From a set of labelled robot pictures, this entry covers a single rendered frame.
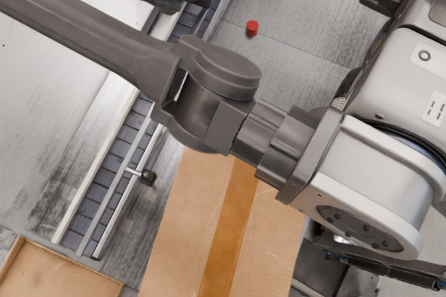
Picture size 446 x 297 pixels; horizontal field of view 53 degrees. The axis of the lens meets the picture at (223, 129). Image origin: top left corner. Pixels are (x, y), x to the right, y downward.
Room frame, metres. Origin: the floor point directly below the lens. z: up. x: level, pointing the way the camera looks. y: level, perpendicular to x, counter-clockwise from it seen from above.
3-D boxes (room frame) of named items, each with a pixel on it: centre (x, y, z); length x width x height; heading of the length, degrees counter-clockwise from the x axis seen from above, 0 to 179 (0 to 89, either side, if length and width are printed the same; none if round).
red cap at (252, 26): (0.66, -0.06, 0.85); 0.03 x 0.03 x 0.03
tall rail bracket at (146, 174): (0.21, 0.17, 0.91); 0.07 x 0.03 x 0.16; 71
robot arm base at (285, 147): (0.15, -0.06, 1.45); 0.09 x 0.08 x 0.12; 154
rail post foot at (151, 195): (0.20, 0.15, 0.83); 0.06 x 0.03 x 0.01; 160
